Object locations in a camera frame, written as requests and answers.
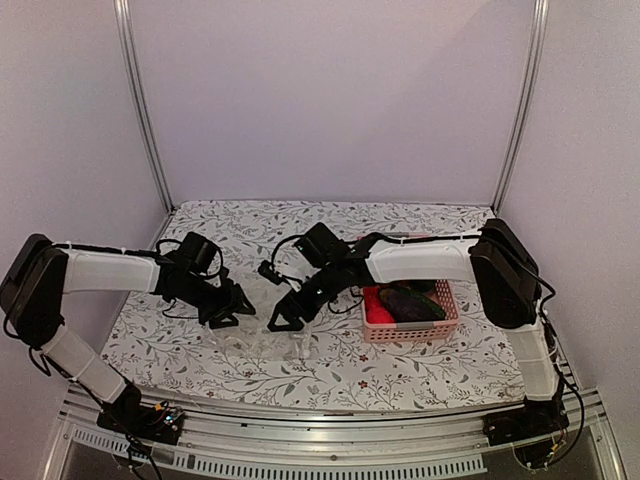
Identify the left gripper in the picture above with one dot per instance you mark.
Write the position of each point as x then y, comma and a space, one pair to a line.
232, 302

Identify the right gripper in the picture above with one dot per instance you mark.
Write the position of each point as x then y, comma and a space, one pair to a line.
285, 305

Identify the clear zip top bag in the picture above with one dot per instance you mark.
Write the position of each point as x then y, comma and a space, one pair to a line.
251, 339

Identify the small red fake fruit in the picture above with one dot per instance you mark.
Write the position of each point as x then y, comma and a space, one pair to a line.
375, 312

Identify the dark purple fake eggplant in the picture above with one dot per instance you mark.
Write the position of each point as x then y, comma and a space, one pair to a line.
405, 307

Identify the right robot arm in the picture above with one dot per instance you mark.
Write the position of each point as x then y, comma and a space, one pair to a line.
507, 279

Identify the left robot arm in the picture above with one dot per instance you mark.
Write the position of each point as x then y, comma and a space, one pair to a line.
44, 272

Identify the green fake vegetable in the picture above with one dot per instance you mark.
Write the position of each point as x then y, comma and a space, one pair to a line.
425, 290

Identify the floral table mat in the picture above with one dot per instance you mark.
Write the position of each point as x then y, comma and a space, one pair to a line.
159, 345

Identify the pink plastic basket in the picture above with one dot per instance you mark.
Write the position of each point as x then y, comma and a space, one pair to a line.
395, 260

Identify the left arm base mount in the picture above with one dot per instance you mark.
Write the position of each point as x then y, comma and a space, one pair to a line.
160, 423

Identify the aluminium front rail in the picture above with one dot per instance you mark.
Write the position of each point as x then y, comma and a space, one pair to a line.
230, 440

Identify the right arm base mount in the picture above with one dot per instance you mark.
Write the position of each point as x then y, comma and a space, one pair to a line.
539, 425

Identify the left aluminium frame post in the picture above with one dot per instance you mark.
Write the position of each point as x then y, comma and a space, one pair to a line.
143, 117

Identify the aluminium frame post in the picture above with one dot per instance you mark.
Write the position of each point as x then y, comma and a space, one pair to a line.
531, 70
143, 117

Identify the right aluminium frame post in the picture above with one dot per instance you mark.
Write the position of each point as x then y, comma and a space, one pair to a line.
531, 70

